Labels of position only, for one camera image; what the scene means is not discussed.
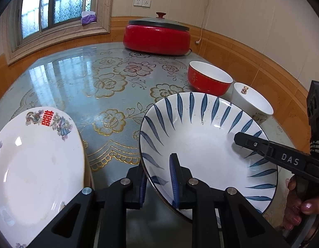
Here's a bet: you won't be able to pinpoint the white bowl with bear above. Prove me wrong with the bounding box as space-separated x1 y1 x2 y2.
231 82 274 125

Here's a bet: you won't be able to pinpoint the white bowl blue leaf pattern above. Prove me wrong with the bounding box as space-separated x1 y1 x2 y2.
139 92 278 213

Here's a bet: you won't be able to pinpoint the red bowl white inside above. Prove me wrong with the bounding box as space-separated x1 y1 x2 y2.
188 61 233 96

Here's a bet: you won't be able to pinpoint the white plate red characters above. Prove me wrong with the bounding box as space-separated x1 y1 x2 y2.
79 134 93 188
0 106 85 247

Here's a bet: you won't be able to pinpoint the person's right hand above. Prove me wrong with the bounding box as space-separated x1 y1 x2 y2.
282 176 319 232

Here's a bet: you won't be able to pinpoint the red electric cooking pot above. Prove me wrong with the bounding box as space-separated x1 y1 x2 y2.
123 12 190 56

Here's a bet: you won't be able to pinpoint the purple tissue box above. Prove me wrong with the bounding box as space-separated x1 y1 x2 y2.
81 11 97 26

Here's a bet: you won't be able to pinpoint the white power cable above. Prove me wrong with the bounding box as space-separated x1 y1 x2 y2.
195 0 215 45

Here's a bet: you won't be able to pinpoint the white wall socket pair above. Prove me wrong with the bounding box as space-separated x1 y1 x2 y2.
133 0 151 8

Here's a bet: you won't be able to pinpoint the window with marble frame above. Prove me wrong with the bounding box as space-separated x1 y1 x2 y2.
2 0 112 64

